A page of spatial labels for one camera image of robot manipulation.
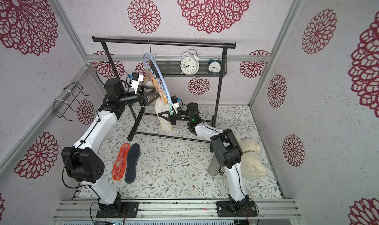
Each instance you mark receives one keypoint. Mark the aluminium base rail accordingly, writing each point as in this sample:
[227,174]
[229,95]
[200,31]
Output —
[158,210]

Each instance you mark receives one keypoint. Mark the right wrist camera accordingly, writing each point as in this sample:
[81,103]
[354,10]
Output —
[175,104]

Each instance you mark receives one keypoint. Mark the white twin-bell alarm clock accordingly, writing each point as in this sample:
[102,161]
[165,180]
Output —
[190,62]

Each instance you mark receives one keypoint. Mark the grey felt roll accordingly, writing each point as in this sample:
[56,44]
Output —
[214,167]

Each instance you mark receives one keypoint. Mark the red translucent gel insole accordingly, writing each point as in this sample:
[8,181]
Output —
[119,166]

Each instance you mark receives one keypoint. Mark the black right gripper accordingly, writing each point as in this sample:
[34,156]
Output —
[173,117]

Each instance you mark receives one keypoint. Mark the dark grey felt insole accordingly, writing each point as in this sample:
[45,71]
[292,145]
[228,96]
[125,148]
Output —
[131,166]

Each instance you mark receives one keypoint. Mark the light blue clip hanger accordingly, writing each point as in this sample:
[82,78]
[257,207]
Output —
[158,81]

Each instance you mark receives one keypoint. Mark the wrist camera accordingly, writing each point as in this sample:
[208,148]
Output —
[175,104]
[136,79]

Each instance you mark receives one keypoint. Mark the black wire wall basket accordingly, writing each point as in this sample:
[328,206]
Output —
[64,103]

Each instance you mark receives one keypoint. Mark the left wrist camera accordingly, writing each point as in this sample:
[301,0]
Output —
[136,79]

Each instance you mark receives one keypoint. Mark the yellow-edged grey felt insole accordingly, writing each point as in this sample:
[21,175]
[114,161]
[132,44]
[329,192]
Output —
[150,81]

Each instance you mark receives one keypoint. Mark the orange yellow insole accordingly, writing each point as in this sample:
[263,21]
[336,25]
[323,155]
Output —
[162,111]

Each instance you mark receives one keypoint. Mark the black metal clothes rack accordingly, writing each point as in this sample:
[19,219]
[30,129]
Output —
[165,43]

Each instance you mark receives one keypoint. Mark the small green alarm clock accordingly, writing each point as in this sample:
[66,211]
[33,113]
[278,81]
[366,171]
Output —
[214,66]

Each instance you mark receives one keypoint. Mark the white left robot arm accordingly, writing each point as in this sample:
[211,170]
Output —
[81,161]

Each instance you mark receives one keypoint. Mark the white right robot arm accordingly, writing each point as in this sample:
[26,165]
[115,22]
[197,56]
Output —
[225,147]

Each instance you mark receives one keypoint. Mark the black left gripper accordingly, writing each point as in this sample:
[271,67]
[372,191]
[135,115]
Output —
[144,100]

